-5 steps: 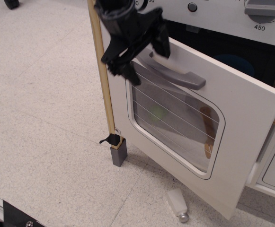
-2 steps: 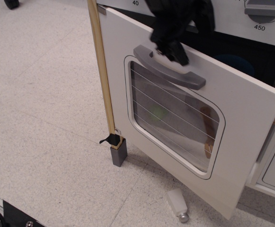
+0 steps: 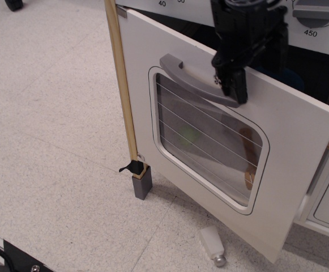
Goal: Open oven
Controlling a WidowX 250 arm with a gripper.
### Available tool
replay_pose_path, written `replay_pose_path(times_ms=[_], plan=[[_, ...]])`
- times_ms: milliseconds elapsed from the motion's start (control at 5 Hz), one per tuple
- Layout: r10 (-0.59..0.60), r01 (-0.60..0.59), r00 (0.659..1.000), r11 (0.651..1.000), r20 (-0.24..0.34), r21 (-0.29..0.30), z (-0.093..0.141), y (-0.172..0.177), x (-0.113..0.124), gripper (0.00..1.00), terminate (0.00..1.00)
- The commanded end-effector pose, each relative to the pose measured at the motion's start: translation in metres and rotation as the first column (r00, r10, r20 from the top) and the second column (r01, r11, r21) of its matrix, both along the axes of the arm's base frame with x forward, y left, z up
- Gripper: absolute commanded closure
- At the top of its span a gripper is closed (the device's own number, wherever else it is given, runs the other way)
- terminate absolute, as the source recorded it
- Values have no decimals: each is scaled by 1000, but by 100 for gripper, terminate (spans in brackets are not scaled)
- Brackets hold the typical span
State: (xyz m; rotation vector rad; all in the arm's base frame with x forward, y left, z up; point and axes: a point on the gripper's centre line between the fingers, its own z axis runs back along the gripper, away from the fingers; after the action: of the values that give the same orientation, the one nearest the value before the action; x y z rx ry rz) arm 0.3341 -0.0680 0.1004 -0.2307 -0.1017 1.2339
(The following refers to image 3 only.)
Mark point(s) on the grey temperature knob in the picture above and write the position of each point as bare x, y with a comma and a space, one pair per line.
311, 13

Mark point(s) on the green toy vegetable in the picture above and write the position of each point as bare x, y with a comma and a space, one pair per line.
188, 135

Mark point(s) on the black tape piece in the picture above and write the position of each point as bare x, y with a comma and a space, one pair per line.
135, 167

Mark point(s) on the wooden spatula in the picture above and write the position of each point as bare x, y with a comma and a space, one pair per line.
251, 157

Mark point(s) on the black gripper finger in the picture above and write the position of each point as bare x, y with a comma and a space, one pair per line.
238, 88

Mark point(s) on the light wooden cabinet leg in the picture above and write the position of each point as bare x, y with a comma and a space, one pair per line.
116, 41

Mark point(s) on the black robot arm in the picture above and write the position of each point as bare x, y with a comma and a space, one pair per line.
249, 31

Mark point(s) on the white toy oven door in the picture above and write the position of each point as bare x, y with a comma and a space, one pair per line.
290, 131

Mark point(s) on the blue round oven disc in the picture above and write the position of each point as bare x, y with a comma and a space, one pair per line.
293, 80

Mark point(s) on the grey oven door handle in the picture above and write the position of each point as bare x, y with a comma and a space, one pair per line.
173, 66

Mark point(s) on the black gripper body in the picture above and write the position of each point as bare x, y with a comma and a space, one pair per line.
250, 33

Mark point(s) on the black wheel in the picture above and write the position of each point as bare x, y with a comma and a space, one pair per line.
14, 5

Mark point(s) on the white toy kitchen cabinet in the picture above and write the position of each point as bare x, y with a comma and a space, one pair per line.
308, 56

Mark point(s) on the white toy salt shaker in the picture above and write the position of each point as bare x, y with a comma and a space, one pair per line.
213, 245

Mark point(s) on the grey leg foot cap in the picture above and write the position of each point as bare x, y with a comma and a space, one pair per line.
143, 186

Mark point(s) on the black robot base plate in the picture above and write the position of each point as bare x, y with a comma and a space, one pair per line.
22, 261

